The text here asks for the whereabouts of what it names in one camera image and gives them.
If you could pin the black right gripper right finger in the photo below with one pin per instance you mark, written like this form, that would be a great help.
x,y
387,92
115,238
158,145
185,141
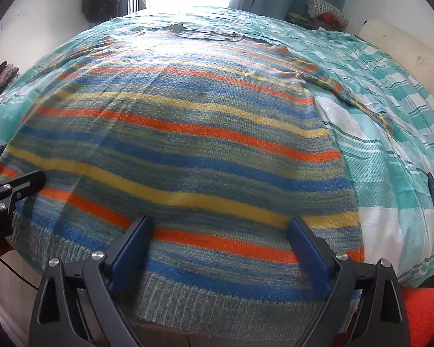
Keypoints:
x,y
381,318

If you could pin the clothes pile in corner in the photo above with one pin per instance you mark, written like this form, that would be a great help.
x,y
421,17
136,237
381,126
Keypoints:
x,y
320,14

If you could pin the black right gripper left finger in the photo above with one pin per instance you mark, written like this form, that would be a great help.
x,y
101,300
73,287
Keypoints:
x,y
58,318

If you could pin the red fleece garment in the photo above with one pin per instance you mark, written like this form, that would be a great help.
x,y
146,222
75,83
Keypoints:
x,y
419,303

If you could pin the striped knit sweater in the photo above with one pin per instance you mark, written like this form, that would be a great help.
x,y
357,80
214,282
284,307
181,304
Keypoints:
x,y
218,140

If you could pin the cream headboard cushion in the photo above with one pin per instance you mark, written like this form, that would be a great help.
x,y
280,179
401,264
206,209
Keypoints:
x,y
416,57

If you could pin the teal white plaid bedspread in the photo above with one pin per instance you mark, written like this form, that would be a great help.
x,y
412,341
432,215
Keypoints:
x,y
383,125

